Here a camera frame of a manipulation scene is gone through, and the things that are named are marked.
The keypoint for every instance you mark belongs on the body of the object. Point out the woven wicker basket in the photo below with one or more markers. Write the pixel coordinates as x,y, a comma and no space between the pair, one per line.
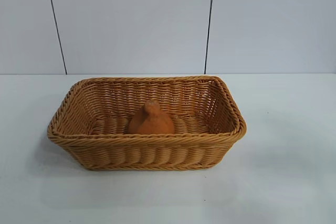
147,150

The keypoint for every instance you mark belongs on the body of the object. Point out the knobby orange fruit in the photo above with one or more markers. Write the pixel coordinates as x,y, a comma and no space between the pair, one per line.
152,124

